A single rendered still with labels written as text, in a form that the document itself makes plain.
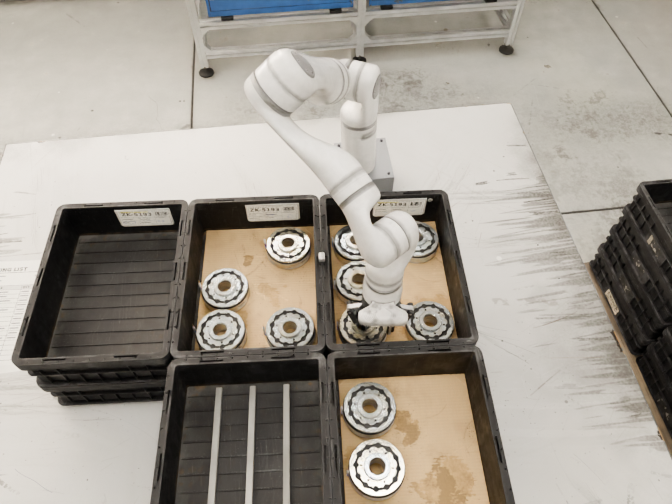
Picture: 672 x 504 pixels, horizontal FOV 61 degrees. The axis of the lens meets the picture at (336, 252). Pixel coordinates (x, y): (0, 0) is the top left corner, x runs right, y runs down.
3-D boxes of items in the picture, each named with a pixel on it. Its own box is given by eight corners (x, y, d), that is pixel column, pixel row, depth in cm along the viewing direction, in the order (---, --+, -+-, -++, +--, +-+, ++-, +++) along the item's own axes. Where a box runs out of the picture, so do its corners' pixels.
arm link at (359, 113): (385, 57, 130) (382, 113, 144) (347, 49, 132) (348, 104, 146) (372, 84, 125) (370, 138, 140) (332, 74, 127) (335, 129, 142)
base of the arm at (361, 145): (338, 154, 158) (336, 108, 144) (370, 147, 159) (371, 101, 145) (346, 178, 153) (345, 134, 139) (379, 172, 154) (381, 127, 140)
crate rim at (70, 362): (61, 210, 132) (57, 204, 130) (191, 205, 133) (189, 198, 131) (14, 371, 109) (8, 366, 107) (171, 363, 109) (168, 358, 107)
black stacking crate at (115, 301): (77, 235, 139) (59, 206, 130) (198, 231, 140) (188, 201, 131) (37, 389, 116) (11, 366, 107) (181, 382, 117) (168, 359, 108)
